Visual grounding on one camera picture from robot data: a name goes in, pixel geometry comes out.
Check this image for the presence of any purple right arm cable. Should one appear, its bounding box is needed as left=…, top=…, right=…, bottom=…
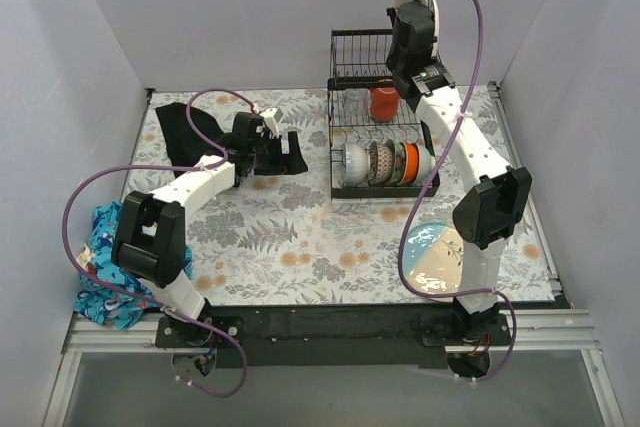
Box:
left=385, top=0, right=524, bottom=382

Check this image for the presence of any orange ceramic mug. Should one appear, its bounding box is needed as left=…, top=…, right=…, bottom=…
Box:
left=369, top=87, right=400, bottom=122

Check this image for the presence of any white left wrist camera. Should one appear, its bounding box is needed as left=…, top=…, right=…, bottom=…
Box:
left=250, top=108, right=282, bottom=140

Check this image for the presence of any cream pink bowl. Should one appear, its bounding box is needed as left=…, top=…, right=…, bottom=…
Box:
left=342, top=142, right=370, bottom=187

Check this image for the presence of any floral table mat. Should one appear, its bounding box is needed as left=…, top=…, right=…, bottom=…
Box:
left=134, top=88, right=554, bottom=305

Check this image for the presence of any blue striped white plate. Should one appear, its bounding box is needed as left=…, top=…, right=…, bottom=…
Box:
left=429, top=0, right=441, bottom=59

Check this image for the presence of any blue patterned dark bowl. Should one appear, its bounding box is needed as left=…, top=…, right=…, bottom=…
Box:
left=368, top=142, right=392, bottom=185

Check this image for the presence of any black cloth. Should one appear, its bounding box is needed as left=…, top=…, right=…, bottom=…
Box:
left=155, top=102, right=226, bottom=167

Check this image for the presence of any beige and blue plate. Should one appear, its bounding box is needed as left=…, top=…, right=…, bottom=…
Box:
left=401, top=221, right=464, bottom=294

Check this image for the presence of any blue patterned cloth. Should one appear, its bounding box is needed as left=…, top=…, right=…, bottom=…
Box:
left=74, top=200, right=195, bottom=332

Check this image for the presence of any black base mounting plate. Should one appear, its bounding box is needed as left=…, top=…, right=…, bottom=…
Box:
left=155, top=304, right=511, bottom=369

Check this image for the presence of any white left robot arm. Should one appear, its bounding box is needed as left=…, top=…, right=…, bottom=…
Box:
left=111, top=108, right=308, bottom=347

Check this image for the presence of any white bowl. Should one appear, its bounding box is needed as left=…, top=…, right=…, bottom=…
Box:
left=414, top=143, right=436, bottom=184

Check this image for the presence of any light green small bowl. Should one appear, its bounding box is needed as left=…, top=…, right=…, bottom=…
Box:
left=392, top=142, right=407, bottom=184

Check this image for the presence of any black wire dish rack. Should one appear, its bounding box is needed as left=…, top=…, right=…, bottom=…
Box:
left=327, top=28, right=434, bottom=201

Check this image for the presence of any orange bowl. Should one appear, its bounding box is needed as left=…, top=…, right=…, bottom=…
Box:
left=401, top=142, right=419, bottom=185

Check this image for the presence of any green celadon bowl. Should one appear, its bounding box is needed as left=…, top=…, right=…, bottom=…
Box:
left=385, top=139, right=397, bottom=186

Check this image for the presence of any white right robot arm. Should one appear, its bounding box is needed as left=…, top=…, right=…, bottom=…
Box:
left=386, top=0, right=532, bottom=345

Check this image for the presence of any clear faceted glass tumbler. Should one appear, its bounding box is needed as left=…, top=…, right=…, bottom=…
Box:
left=343, top=88, right=369, bottom=123

